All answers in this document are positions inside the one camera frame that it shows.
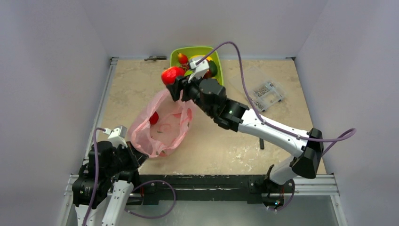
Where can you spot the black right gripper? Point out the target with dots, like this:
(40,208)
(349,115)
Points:
(178,87)

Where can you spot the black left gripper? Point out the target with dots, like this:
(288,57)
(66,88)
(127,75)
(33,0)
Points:
(136,157)

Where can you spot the red fake apple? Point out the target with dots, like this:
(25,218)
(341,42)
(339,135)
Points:
(169,75)

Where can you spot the green fake apple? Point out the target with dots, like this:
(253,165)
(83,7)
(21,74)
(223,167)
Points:
(188,73)

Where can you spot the red fake pomegranate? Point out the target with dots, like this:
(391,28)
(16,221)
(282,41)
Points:
(154,119)

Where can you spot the pink plastic bag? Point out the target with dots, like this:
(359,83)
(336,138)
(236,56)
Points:
(161,139)

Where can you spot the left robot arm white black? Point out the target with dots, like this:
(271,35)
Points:
(91,189)

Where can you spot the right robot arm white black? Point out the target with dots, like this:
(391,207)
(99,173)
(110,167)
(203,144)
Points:
(304,148)

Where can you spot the red fake pear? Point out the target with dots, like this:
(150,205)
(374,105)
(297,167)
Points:
(182,59)

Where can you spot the dark green fake avocado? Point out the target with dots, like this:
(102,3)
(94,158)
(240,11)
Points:
(213,70)

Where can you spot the yellow fake banana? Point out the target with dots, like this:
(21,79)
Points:
(199,57)

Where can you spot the metal clamp at table edge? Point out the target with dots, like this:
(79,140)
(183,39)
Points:
(155,58)

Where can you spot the green plastic tray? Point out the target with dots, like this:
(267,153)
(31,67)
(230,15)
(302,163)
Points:
(198,50)

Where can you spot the clear plastic screw box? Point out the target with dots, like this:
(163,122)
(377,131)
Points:
(259,88)

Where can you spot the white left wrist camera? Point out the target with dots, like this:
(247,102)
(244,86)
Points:
(117,136)

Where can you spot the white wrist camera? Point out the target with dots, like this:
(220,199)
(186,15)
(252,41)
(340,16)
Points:
(198,68)
(117,136)

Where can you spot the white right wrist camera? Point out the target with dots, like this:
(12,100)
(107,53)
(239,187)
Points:
(198,68)

